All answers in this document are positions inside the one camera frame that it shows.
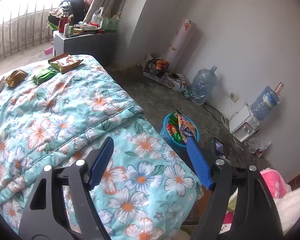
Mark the blue plastic trash basket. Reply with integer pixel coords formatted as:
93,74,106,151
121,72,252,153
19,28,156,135
159,111,186,152

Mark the pink pillow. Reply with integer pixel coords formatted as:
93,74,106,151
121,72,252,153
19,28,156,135
219,168,292,234

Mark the white water dispenser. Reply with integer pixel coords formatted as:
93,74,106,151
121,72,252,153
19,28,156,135
229,105,261,142

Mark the floral turquoise quilt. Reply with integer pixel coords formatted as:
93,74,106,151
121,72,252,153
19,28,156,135
0,55,202,239

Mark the water jug on dispenser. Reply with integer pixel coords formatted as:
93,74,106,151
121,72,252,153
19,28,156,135
250,82,284,121

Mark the gold crumpled snack wrapper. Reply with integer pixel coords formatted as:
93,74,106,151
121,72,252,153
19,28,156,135
5,69,28,88

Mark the large empty water jug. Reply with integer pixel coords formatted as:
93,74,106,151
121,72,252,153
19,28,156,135
191,66,217,105

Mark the green snack packet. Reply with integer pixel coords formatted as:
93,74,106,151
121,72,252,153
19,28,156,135
33,68,57,85

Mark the orange biscuit packet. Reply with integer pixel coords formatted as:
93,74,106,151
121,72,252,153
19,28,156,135
48,53,83,74

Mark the pink small floor box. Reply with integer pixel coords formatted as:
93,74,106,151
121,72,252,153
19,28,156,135
44,47,53,55

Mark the grey bedside cabinet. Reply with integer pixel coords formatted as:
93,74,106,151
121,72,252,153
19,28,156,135
53,31,117,67

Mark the balcony railing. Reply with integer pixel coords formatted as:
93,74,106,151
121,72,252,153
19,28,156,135
0,4,56,61

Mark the pink patterned roll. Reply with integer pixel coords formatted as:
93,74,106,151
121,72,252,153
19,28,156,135
164,18,197,72

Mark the red thermos bottle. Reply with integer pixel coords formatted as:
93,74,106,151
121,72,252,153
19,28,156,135
58,12,69,33

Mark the green plastic storage basket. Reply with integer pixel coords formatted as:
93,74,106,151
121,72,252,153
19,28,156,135
101,18,120,32

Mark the dark clothes pile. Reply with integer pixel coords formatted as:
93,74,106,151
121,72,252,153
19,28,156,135
48,0,93,26

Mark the black camera device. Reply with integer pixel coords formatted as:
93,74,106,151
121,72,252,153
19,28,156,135
208,137,225,159

